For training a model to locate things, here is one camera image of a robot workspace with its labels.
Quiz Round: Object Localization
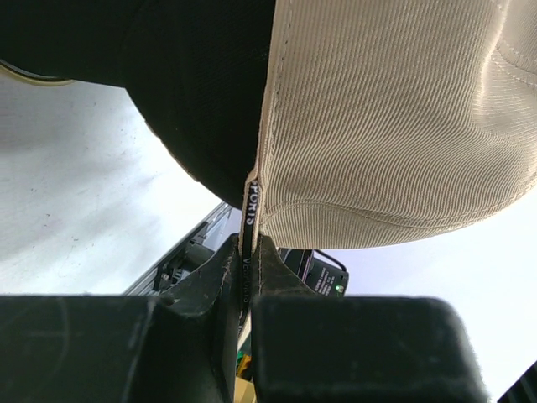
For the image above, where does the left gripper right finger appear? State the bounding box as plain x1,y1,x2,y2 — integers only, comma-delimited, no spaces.
251,236,488,402

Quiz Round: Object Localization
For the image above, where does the beige baseball cap black R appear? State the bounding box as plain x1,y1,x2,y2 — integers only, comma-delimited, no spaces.
237,0,537,337

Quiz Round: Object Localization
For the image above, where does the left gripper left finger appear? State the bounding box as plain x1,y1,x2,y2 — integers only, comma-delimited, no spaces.
1,236,240,402

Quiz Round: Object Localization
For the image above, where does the aluminium front rail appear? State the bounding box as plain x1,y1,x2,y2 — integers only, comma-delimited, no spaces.
124,202,232,296

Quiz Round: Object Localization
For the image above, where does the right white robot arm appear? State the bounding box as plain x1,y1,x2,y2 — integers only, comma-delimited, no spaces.
279,248,349,297

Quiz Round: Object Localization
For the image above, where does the black baseball cap gold R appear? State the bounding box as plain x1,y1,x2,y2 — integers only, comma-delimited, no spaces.
1,1,275,207

